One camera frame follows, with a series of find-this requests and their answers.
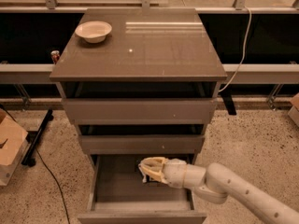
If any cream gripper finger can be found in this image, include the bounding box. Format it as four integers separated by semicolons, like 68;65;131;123
138;157;168;171
142;169;166;184

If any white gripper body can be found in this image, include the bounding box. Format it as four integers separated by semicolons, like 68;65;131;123
163;159;187;189

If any dark blueberry rxbar wrapper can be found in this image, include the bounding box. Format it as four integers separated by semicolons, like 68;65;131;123
138;164;164;183

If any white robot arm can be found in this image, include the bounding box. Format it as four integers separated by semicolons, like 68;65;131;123
138;157;299;224

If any grey bottom drawer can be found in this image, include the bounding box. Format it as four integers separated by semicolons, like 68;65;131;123
78;155;206;224

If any grey drawer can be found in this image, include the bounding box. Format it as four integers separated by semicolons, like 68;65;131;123
78;135;205;155
63;99;216;125
78;155;206;224

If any grey middle drawer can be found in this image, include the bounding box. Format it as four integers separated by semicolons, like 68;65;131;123
78;135;205;155

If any grey drawer cabinet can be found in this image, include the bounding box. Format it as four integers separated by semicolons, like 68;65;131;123
49;7;228;173

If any grey top drawer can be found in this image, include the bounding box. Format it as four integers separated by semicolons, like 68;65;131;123
63;99;216;125

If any black stand leg left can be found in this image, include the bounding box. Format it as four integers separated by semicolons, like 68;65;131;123
21;109;53;167

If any box at right edge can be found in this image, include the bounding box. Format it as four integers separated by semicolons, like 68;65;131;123
288;93;299;127

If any cardboard box left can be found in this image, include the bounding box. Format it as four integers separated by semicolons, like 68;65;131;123
0;109;28;186

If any white ceramic bowl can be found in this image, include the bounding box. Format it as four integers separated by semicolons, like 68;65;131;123
75;21;112;44

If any red soda can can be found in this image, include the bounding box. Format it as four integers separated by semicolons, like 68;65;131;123
50;50;60;64

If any black bracket behind cabinet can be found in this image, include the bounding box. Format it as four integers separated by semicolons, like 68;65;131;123
220;88;236;116

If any white cable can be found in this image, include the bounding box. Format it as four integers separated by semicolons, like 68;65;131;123
218;7;252;94

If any grey metal rail frame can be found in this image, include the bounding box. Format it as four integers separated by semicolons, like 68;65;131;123
0;0;299;86

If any black floor cable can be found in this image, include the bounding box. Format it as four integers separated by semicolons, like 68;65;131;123
0;105;72;224

